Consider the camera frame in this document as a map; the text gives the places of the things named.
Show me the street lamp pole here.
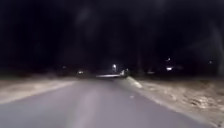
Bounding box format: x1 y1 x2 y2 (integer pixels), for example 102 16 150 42
112 63 118 74

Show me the rough grass verge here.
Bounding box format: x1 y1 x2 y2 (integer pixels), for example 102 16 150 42
128 76 224 128

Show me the dark grass verge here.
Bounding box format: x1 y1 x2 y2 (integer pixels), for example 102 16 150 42
0 77 78 104

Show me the grey asphalt road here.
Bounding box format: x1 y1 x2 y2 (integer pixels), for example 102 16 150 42
0 77 214 128

